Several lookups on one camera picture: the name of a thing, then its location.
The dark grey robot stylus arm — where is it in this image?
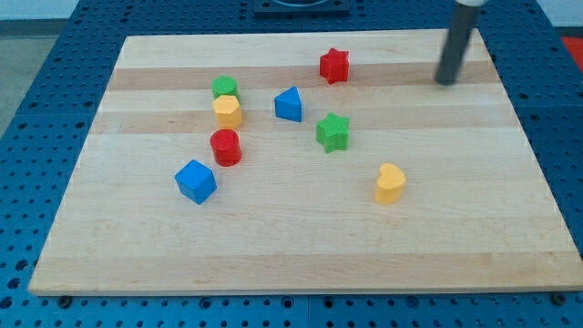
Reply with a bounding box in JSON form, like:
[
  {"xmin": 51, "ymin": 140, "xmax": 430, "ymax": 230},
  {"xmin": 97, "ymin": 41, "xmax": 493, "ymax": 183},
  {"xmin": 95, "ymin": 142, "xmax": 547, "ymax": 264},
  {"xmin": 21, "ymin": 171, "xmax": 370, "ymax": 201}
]
[{"xmin": 435, "ymin": 0, "xmax": 487, "ymax": 86}]

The green star block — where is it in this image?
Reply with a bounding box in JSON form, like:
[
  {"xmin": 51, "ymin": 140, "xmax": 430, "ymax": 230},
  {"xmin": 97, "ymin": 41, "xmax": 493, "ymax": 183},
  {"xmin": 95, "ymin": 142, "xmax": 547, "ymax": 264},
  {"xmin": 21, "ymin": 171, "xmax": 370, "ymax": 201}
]
[{"xmin": 316, "ymin": 112, "xmax": 350, "ymax": 153}]

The red star block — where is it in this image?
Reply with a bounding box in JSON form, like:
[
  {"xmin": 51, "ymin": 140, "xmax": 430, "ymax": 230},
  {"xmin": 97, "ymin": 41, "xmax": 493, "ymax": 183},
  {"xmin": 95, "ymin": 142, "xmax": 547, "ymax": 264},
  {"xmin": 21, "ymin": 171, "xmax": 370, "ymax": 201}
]
[{"xmin": 319, "ymin": 48, "xmax": 350, "ymax": 85}]

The light wooden board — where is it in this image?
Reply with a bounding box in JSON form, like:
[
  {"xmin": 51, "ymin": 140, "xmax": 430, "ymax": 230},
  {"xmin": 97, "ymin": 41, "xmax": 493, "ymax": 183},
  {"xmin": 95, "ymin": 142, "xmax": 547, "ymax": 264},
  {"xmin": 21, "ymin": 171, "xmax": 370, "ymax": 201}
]
[{"xmin": 28, "ymin": 29, "xmax": 582, "ymax": 296}]

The blue triangle block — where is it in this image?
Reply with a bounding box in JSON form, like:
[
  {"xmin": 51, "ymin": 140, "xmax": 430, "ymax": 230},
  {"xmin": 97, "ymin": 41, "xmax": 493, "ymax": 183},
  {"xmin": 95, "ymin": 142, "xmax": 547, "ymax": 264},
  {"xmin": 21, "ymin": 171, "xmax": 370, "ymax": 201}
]
[{"xmin": 274, "ymin": 87, "xmax": 302, "ymax": 122}]

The red cylinder block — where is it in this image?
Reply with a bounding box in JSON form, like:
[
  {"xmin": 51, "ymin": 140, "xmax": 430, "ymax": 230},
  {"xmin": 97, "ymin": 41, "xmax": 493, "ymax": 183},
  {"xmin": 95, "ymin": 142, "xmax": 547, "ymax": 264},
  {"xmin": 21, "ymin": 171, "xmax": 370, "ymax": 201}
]
[{"xmin": 210, "ymin": 129, "xmax": 242, "ymax": 167}]

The yellow hexagon block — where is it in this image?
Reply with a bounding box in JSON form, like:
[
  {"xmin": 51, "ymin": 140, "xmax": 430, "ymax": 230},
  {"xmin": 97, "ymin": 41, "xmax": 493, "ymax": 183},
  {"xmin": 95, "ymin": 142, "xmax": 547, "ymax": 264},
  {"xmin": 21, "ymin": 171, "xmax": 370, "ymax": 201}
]
[{"xmin": 212, "ymin": 95, "xmax": 242, "ymax": 129}]

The blue cube block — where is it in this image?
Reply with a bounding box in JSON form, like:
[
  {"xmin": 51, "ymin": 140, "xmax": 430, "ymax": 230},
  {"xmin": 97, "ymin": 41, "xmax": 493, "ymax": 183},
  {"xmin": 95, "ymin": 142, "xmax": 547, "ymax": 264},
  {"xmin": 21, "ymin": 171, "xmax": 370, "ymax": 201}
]
[{"xmin": 175, "ymin": 159, "xmax": 217, "ymax": 204}]

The yellow heart block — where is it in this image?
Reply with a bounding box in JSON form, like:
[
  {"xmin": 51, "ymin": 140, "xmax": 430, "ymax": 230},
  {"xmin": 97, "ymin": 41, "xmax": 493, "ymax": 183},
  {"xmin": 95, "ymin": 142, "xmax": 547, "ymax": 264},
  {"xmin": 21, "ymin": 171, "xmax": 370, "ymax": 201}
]
[{"xmin": 374, "ymin": 163, "xmax": 407, "ymax": 205}]

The green cylinder block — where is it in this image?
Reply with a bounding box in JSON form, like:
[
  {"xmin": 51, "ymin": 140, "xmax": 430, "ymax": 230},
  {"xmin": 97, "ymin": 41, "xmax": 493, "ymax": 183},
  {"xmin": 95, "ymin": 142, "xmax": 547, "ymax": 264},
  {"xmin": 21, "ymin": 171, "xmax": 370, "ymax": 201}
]
[{"xmin": 211, "ymin": 76, "xmax": 240, "ymax": 99}]

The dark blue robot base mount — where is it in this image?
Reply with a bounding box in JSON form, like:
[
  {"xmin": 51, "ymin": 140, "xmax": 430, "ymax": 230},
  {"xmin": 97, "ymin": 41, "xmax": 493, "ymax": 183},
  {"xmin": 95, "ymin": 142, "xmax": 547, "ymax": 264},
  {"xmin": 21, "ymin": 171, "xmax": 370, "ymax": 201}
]
[{"xmin": 252, "ymin": 0, "xmax": 351, "ymax": 15}]

